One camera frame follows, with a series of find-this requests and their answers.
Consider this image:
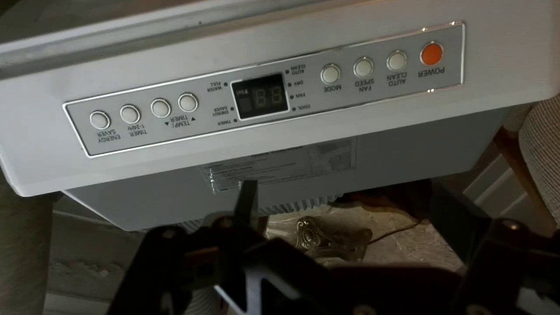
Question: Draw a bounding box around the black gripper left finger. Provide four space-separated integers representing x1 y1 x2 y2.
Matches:
106 179 276 315

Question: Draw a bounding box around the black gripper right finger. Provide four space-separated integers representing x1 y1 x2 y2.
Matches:
449 216 560 315

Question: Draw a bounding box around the white portable air conditioner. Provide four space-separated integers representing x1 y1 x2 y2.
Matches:
0 0 560 233

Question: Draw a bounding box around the beige woven fabric furniture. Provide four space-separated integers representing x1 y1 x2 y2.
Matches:
516 95 560 226

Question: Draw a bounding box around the grey-brown fabric sofa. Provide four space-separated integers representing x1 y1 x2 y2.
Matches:
0 174 57 315

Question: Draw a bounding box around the small brown object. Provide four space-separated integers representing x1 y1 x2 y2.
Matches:
292 214 374 263

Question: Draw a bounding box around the thin black wire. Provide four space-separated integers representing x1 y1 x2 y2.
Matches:
365 219 423 249

